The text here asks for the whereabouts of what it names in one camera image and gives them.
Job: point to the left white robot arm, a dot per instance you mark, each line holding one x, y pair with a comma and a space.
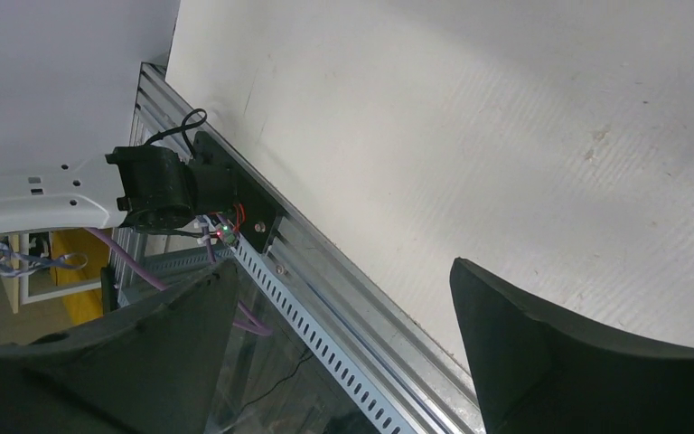
130, 186

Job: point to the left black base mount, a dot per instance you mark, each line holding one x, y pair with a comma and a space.
224, 187

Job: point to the aluminium frame rail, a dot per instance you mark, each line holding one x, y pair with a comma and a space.
427, 384

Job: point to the white slotted cable duct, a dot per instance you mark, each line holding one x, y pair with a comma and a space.
374, 403

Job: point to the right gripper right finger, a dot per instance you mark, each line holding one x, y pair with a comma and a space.
538, 367

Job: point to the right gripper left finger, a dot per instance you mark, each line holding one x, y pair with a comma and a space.
151, 367

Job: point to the small green circuit board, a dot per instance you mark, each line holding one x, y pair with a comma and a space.
226, 234

